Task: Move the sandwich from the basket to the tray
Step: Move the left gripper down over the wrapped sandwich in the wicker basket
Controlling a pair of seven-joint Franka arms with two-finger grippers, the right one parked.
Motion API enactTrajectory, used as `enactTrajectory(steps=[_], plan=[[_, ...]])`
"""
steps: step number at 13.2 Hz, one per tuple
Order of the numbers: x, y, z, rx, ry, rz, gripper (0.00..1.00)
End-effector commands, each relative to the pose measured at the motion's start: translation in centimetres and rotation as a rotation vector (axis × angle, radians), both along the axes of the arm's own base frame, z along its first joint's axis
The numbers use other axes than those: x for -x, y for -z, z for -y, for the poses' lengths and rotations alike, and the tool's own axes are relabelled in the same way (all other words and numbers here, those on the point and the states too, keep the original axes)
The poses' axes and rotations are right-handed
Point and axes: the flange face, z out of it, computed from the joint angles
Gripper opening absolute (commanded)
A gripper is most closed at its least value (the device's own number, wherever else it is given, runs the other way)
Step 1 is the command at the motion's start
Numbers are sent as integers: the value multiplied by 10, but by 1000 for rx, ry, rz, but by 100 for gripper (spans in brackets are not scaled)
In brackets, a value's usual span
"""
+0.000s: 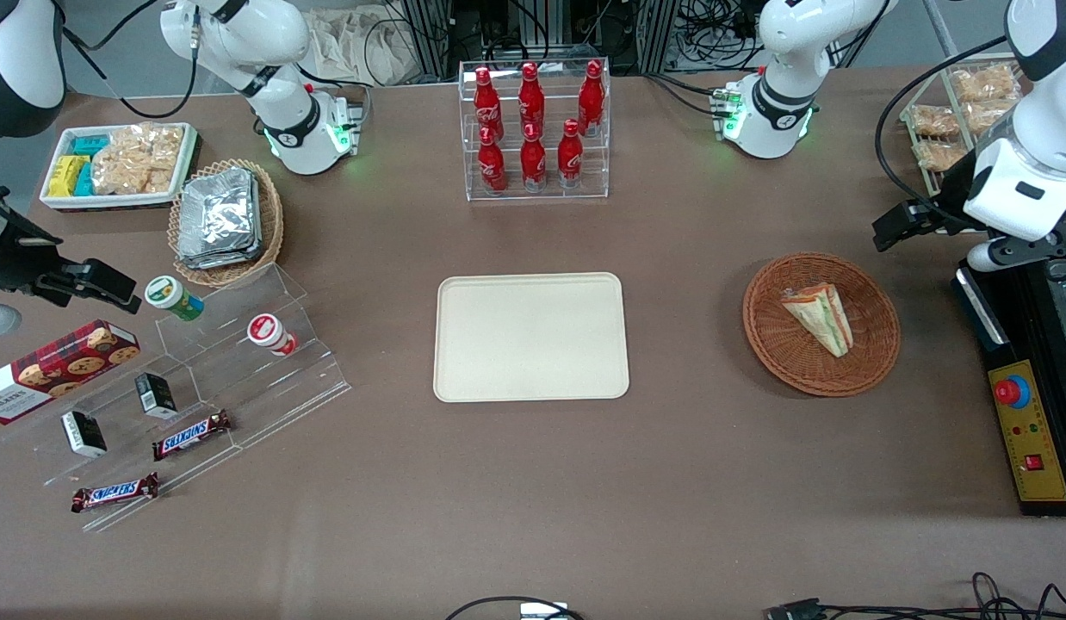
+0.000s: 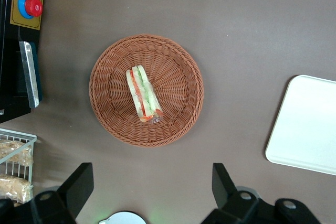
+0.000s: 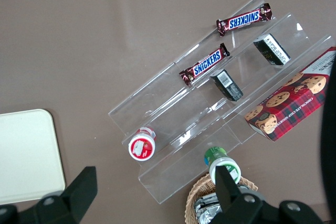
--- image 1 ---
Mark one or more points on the yellow snack packet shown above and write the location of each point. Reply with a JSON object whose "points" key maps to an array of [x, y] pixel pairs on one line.
{"points": [[66, 176]]}

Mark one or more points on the oval light wicker basket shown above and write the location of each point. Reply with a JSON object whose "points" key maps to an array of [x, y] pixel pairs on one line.
{"points": [[270, 224]]}

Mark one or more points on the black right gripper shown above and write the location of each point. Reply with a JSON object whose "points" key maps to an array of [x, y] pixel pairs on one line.
{"points": [[15, 261]]}

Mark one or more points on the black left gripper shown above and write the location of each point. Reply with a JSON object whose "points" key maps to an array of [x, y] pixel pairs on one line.
{"points": [[953, 203]]}

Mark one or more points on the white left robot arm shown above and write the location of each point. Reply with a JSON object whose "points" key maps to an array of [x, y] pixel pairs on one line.
{"points": [[783, 52]]}

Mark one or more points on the clear acrylic bottle rack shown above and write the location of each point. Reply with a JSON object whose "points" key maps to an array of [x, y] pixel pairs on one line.
{"points": [[550, 196]]}

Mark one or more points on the green lid snack cup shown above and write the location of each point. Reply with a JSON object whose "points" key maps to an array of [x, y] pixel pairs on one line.
{"points": [[170, 295]]}

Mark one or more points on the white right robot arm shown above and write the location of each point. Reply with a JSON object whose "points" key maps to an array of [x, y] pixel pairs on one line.
{"points": [[275, 52]]}

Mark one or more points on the white rectangular snack tray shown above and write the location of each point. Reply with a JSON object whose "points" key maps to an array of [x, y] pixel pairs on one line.
{"points": [[59, 201]]}

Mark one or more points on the red lid snack cup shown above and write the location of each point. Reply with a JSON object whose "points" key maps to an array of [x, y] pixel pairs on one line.
{"points": [[266, 331]]}

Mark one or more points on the red cola bottle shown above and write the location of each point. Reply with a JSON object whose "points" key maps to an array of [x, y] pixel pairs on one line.
{"points": [[531, 99], [534, 164], [486, 102], [492, 168], [591, 99], [570, 159]]}

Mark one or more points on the round brown wicker basket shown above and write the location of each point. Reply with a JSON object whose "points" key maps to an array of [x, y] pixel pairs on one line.
{"points": [[783, 353]]}

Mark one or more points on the grey metal pole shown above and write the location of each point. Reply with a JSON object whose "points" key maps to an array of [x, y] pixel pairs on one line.
{"points": [[939, 26]]}

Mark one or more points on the small black box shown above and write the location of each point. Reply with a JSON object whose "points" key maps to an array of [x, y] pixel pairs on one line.
{"points": [[157, 394], [83, 433]]}

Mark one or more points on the clear bag of pastries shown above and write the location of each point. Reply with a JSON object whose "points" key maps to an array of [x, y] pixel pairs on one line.
{"points": [[985, 83], [933, 121], [991, 119], [939, 155]]}

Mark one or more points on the clear bag of crackers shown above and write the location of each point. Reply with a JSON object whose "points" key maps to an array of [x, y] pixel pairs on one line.
{"points": [[137, 159]]}

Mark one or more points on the small white device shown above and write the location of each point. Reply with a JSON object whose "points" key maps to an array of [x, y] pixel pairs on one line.
{"points": [[543, 611]]}

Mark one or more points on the white cloth bag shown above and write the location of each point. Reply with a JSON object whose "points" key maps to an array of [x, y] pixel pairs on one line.
{"points": [[352, 43]]}

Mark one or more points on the triangle sandwich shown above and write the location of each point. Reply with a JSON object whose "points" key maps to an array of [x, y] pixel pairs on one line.
{"points": [[821, 319]]}

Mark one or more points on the teal snack packet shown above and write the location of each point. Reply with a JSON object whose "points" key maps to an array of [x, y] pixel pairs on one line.
{"points": [[84, 181], [89, 145]]}

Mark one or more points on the black control box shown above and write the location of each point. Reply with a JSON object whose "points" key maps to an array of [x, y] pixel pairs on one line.
{"points": [[1028, 336]]}

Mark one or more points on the clear acrylic stepped stand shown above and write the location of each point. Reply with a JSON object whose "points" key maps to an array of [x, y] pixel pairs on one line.
{"points": [[240, 392]]}

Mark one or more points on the aluminium frame post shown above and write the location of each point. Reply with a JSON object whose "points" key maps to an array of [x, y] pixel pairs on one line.
{"points": [[425, 34], [658, 30]]}

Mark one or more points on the red emergency stop button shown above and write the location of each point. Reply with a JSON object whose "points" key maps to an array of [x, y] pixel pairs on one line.
{"points": [[1008, 392]]}

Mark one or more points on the beige plastic tray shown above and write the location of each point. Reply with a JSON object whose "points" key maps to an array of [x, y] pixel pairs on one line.
{"points": [[531, 337]]}

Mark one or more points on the yellow control panel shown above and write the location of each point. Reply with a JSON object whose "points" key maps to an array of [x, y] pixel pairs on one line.
{"points": [[1045, 430]]}

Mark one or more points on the silver foil pack stack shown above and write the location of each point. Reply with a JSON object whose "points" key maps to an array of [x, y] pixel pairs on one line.
{"points": [[219, 220]]}

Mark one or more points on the red tartan cookie box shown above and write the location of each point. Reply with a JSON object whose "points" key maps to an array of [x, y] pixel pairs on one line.
{"points": [[59, 370]]}

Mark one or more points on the brown Snickers bar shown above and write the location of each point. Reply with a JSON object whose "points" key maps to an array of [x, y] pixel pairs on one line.
{"points": [[114, 492], [191, 435]]}

